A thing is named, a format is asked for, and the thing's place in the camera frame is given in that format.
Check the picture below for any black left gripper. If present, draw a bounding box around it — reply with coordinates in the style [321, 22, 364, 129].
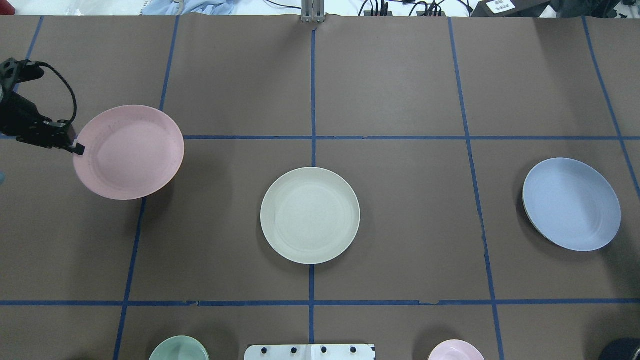
[0, 91, 86, 157]

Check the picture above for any pink plate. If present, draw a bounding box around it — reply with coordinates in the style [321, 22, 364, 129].
[73, 105, 185, 201]

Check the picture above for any light blue plate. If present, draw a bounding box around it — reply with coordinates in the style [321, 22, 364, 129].
[522, 157, 622, 252]

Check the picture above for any blue tape strip far left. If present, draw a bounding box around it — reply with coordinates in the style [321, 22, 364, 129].
[5, 15, 46, 60]

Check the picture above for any blue tape strip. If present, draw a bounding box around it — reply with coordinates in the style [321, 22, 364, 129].
[5, 15, 46, 60]
[580, 16, 640, 198]

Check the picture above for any light blue cloth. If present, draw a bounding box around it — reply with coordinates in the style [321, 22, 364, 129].
[140, 0, 261, 16]

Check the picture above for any green bowl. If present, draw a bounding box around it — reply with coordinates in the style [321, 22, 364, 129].
[149, 335, 210, 360]

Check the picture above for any blue tape strip vertical centre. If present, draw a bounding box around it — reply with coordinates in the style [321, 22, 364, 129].
[308, 28, 318, 345]

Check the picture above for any cream white plate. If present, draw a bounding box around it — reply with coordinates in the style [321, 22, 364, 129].
[259, 167, 361, 265]

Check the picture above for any blue tape strip horizontal lower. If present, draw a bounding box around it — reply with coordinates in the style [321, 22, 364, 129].
[0, 298, 640, 307]

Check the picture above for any blue tape strip vertical right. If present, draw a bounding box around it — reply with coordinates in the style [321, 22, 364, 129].
[446, 17, 505, 360]

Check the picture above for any small pink bowl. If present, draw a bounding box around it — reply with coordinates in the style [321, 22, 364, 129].
[427, 339, 485, 360]

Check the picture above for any black box with label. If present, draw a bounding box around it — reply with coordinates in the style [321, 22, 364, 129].
[470, 0, 551, 18]

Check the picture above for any blue tape strip far right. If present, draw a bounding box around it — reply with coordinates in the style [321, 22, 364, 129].
[580, 16, 640, 198]

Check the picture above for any dark blue round object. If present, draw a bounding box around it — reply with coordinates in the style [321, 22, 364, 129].
[598, 338, 640, 360]

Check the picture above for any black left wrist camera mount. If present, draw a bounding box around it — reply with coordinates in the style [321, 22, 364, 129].
[0, 58, 45, 94]

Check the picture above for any white metal bracket plate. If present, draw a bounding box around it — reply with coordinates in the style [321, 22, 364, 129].
[244, 344, 377, 360]

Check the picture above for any aluminium profile post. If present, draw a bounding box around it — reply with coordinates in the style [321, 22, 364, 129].
[301, 0, 326, 24]

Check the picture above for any black cables bundle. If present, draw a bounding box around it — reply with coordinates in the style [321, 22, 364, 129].
[265, 0, 473, 18]

